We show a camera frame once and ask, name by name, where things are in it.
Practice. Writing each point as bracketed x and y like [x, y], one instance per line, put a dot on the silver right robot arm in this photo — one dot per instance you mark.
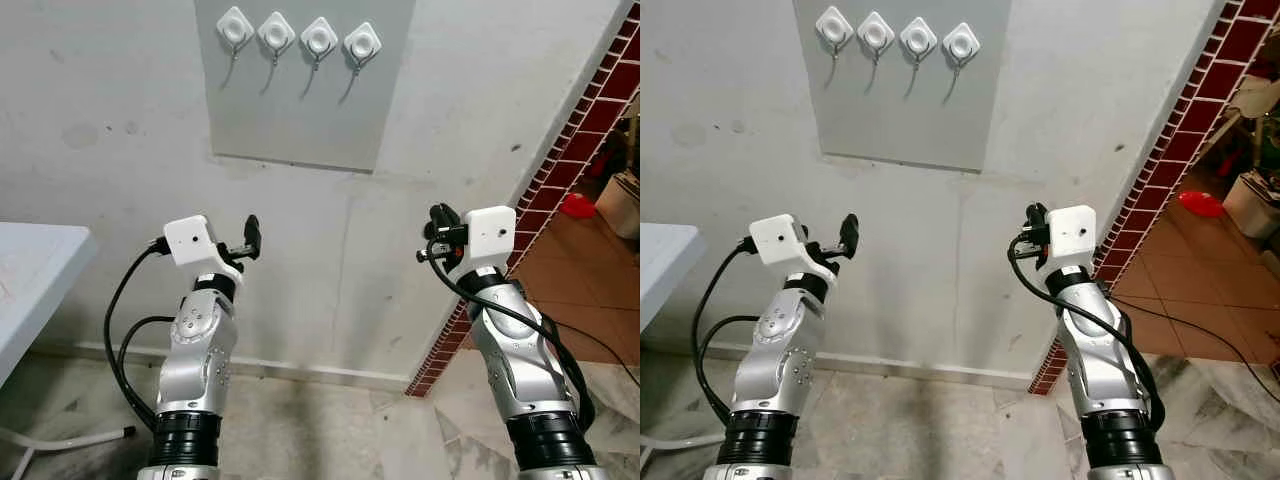
[1105, 380]
[525, 380]

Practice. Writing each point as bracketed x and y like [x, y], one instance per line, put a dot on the red plastic bowl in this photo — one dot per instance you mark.
[1200, 204]
[579, 206]

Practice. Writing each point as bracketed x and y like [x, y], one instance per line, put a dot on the white plastic bucket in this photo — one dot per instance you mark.
[1255, 205]
[620, 205]

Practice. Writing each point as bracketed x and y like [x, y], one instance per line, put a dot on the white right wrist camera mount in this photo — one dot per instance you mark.
[488, 238]
[1070, 236]

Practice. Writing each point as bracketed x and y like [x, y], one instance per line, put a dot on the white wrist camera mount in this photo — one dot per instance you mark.
[1070, 236]
[192, 240]
[488, 238]
[778, 240]

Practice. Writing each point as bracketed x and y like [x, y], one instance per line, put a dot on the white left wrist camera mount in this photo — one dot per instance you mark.
[192, 240]
[778, 240]

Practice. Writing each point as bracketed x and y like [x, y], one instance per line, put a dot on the grey wall board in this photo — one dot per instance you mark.
[900, 125]
[300, 125]

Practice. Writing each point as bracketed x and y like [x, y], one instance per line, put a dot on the white adhesive wall hook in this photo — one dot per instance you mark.
[835, 26]
[362, 44]
[235, 27]
[918, 38]
[276, 33]
[319, 38]
[961, 43]
[876, 32]

